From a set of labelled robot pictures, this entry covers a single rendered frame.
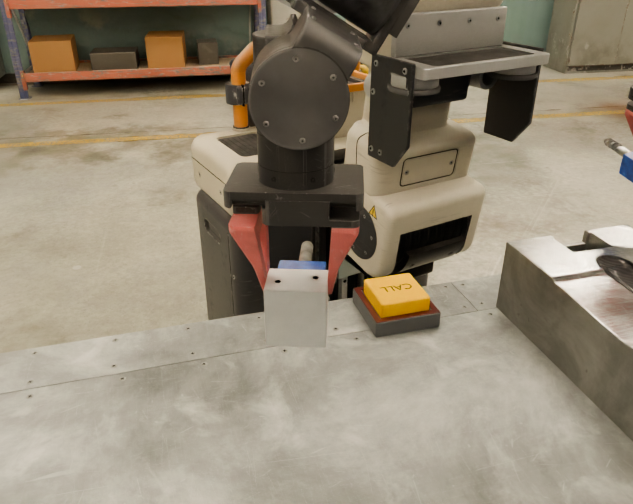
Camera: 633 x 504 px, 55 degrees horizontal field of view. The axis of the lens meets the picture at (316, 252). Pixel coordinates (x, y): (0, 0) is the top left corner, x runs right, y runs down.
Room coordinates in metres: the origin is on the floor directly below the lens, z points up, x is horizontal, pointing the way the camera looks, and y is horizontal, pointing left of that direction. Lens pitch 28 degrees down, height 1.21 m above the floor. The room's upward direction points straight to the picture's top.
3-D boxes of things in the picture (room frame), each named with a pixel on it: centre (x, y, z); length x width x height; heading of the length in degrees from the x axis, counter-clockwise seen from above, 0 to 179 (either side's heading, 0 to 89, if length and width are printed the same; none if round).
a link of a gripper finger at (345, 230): (0.43, 0.00, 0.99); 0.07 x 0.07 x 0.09; 87
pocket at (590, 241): (0.62, -0.31, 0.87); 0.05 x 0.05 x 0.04; 16
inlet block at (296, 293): (0.47, 0.01, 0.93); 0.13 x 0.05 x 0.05; 177
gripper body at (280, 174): (0.43, 0.01, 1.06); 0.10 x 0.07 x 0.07; 87
